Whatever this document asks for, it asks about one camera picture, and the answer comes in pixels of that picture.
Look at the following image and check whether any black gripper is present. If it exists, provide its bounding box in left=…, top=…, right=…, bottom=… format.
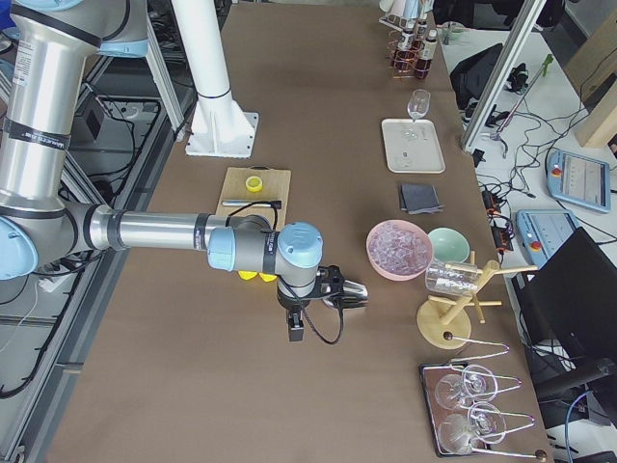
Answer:
left=287, top=265, right=345, bottom=341

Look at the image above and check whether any copper wire bottle basket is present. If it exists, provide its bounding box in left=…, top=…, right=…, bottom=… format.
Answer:
left=387, top=29, right=425, bottom=79

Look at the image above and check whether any tea bottle taken out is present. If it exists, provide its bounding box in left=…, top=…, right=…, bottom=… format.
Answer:
left=414, top=29, right=438, bottom=79

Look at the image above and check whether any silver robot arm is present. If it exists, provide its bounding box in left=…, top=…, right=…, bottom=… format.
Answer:
left=1, top=1, right=345, bottom=340

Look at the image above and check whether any steel ice scoop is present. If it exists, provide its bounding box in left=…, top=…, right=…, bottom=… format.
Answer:
left=322, top=281, right=368, bottom=310

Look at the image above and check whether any whole yellow lemon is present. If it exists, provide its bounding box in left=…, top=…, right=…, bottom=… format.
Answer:
left=238, top=271, right=258, bottom=281

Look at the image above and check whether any pink bowl with ice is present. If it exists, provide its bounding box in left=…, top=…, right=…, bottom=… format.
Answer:
left=366, top=220, right=434, bottom=282

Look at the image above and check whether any bamboo cutting board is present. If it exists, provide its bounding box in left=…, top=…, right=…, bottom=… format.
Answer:
left=216, top=167, right=291, bottom=231

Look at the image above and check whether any wooden cup tree stand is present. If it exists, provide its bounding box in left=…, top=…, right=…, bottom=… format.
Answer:
left=416, top=260, right=538, bottom=349

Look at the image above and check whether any yellow lemon half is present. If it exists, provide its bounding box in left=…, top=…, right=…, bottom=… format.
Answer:
left=245, top=176, right=263, bottom=193

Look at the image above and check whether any clear glass mug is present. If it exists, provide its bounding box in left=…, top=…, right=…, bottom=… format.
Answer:
left=425, top=260, right=482, bottom=296

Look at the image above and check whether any mint green bowl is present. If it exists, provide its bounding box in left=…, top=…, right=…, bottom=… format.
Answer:
left=428, top=228, right=470, bottom=262

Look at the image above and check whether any dark grey folded cloth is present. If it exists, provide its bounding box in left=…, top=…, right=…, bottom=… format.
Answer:
left=399, top=183, right=443, bottom=215

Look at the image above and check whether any upper hanging wine glass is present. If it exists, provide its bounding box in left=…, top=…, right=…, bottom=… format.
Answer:
left=435, top=365, right=497, bottom=410

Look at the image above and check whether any hanging wine glass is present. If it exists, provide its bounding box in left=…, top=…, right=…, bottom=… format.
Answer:
left=435, top=365, right=497, bottom=410
left=438, top=402, right=506, bottom=455

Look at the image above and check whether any black glass rack tray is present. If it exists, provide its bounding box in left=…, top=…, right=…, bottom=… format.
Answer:
left=418, top=363, right=548, bottom=462

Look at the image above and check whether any white serving tray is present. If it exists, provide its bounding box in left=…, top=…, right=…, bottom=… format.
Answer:
left=381, top=119, right=445, bottom=174

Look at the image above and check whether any lower hanging wine glass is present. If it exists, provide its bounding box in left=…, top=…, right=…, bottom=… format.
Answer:
left=438, top=402, right=506, bottom=455

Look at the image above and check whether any wine glass on tray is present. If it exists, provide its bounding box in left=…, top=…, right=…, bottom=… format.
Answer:
left=407, top=89, right=431, bottom=139

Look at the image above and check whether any near teach pendant tablet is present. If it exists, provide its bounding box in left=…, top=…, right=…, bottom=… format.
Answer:
left=516, top=209, right=579, bottom=268

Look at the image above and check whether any teach pendant tablet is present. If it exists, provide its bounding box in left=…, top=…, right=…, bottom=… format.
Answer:
left=547, top=150, right=611, bottom=213
left=516, top=209, right=579, bottom=268

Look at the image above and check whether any black monitor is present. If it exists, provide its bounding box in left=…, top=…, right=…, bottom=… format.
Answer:
left=521, top=228, right=616, bottom=360

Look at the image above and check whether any far teach pendant tablet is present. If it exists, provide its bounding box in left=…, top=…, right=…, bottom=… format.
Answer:
left=547, top=150, right=611, bottom=213

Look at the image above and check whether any white cup rack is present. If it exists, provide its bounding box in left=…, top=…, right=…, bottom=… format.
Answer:
left=379, top=0, right=426, bottom=32

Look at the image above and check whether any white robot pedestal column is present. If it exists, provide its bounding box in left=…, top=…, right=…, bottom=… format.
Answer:
left=173, top=0, right=258, bottom=159

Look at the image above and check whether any aluminium frame post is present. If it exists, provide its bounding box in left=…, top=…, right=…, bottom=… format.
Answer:
left=461, top=0, right=546, bottom=153

